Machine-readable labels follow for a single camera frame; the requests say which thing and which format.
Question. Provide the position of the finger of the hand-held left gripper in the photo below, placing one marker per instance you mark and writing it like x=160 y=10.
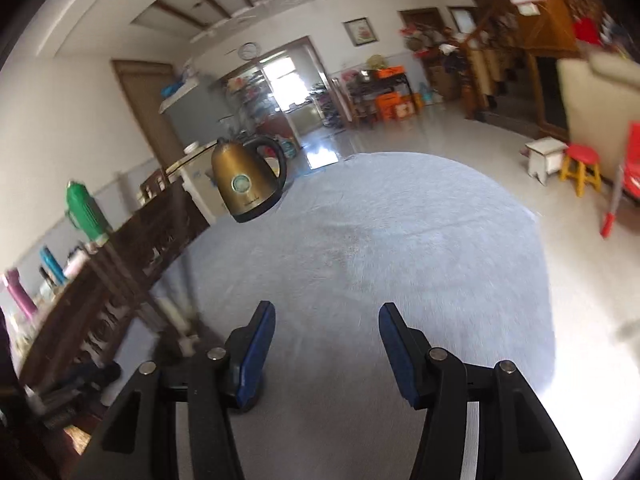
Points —
x=97 y=375

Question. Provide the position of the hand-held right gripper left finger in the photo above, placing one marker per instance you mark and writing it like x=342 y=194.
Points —
x=257 y=355

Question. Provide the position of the kitchen shelf with jars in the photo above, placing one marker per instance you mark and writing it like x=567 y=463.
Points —
x=250 y=100

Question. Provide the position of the blue water jug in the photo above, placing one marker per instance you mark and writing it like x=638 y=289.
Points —
x=426 y=94

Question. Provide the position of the green thermos jug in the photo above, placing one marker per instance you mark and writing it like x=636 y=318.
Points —
x=87 y=212

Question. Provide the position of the straw hat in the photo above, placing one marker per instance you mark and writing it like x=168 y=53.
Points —
x=376 y=62

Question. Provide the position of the beige sofa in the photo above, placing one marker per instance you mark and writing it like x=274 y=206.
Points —
x=595 y=110

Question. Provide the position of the gold electric kettle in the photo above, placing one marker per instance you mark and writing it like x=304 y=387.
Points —
x=240 y=180

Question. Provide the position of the flat orange box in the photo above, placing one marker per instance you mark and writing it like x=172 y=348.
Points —
x=390 y=72

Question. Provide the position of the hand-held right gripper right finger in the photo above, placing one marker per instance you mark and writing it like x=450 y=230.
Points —
x=397 y=355

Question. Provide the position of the blue-grey tablecloth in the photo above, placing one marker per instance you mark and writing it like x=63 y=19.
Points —
x=375 y=240

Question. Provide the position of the small white wooden stool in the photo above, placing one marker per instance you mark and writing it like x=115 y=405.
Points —
x=545 y=152

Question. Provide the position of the red and white stick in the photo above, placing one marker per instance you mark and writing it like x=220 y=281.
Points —
x=611 y=210

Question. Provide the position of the red plastic chair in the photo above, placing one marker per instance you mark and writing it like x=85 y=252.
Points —
x=632 y=160

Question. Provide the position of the grey refrigerator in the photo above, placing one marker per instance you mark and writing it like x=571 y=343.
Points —
x=190 y=120

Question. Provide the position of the black slim bottle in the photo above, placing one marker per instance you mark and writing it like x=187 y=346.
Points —
x=46 y=277

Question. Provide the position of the carved dark wooden sideboard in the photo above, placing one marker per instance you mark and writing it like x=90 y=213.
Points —
x=125 y=270

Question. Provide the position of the white low cabinet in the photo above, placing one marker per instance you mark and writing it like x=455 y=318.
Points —
x=200 y=187

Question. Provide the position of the orange carton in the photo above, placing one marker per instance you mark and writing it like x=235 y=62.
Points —
x=386 y=107

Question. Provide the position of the round wall clock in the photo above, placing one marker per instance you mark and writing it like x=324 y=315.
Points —
x=247 y=51

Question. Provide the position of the dark wooden chair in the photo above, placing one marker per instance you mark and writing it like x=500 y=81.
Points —
x=154 y=185

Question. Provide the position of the white plastic spoon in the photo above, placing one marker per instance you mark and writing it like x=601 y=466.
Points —
x=172 y=310

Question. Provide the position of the framed wall picture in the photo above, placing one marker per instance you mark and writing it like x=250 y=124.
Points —
x=359 y=31

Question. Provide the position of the red stool with yellow legs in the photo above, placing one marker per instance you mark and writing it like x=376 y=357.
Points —
x=580 y=155

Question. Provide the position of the pink water bottle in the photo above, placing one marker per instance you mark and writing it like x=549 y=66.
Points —
x=17 y=295

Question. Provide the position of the dark wooden side table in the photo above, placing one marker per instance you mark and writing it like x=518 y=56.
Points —
x=365 y=87

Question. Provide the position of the teal water bottle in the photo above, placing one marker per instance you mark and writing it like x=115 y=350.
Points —
x=52 y=265

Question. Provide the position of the wooden staircase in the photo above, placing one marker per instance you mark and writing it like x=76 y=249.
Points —
x=510 y=60

